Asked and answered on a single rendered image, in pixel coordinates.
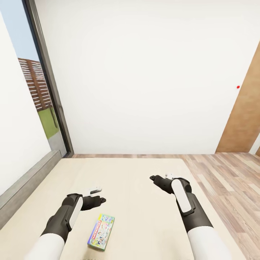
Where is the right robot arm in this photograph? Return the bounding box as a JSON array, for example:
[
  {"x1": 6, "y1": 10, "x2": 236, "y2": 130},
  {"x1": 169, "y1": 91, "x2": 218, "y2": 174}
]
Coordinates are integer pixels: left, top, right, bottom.
[{"x1": 150, "y1": 171, "x2": 234, "y2": 260}]

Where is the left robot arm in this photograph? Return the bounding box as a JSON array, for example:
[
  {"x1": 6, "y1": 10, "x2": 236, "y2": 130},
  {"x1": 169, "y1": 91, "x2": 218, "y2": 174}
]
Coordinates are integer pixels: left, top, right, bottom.
[{"x1": 23, "y1": 186, "x2": 106, "y2": 260}]

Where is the board game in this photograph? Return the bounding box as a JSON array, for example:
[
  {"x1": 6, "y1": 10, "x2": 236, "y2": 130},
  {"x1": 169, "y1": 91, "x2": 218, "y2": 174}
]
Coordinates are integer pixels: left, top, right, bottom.
[{"x1": 87, "y1": 214, "x2": 115, "y2": 251}]

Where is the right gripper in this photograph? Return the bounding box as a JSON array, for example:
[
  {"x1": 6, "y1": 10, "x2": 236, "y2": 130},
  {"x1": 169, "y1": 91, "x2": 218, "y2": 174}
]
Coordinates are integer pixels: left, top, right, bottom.
[{"x1": 150, "y1": 175, "x2": 171, "y2": 194}]

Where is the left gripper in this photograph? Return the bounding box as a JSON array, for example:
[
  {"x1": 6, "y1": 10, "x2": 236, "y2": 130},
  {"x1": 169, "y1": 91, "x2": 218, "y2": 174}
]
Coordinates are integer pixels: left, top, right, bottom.
[{"x1": 85, "y1": 196, "x2": 106, "y2": 211}]

